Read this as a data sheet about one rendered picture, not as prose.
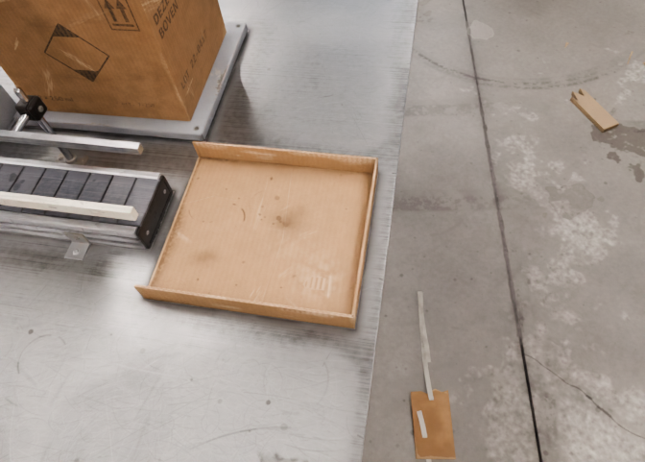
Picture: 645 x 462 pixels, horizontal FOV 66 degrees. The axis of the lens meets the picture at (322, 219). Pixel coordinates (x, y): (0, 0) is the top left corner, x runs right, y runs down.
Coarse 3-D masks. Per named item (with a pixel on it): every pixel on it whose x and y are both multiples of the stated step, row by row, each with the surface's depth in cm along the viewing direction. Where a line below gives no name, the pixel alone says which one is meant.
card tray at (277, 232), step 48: (192, 192) 80; (240, 192) 79; (288, 192) 79; (336, 192) 78; (192, 240) 75; (240, 240) 74; (288, 240) 74; (336, 240) 73; (144, 288) 67; (192, 288) 71; (240, 288) 70; (288, 288) 70; (336, 288) 69
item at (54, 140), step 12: (0, 132) 72; (12, 132) 72; (24, 132) 72; (36, 144) 72; (48, 144) 71; (60, 144) 71; (72, 144) 70; (84, 144) 70; (96, 144) 69; (108, 144) 69; (120, 144) 69; (132, 144) 69
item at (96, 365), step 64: (256, 0) 107; (320, 0) 105; (384, 0) 103; (256, 64) 96; (320, 64) 94; (384, 64) 93; (256, 128) 87; (320, 128) 86; (384, 128) 85; (384, 192) 78; (0, 256) 76; (128, 256) 75; (384, 256) 72; (0, 320) 71; (64, 320) 70; (128, 320) 69; (192, 320) 69; (256, 320) 68; (0, 384) 66; (64, 384) 65; (128, 384) 65; (192, 384) 64; (256, 384) 63; (320, 384) 63; (0, 448) 62; (64, 448) 61; (128, 448) 60; (192, 448) 60; (256, 448) 59; (320, 448) 59
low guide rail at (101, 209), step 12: (0, 192) 72; (0, 204) 73; (12, 204) 72; (24, 204) 72; (36, 204) 71; (48, 204) 71; (60, 204) 70; (72, 204) 70; (84, 204) 70; (96, 204) 70; (108, 204) 70; (108, 216) 70; (120, 216) 70; (132, 216) 69
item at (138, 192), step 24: (0, 168) 80; (24, 168) 79; (48, 168) 79; (24, 192) 76; (48, 192) 76; (72, 192) 76; (96, 192) 75; (120, 192) 75; (144, 192) 75; (72, 216) 73; (96, 216) 73; (144, 216) 73
